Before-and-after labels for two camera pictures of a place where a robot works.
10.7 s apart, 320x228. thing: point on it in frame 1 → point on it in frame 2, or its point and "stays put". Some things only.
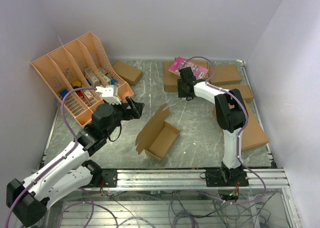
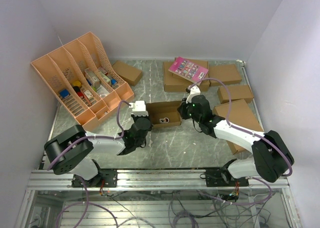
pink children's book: x=180 y=63 stays put
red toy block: x=80 y=94 stays put
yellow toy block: x=76 y=83 stays put
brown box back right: x=224 y=74 stays put
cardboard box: x=157 y=136 → x=157 y=111
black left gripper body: x=125 y=113 → x=136 y=117
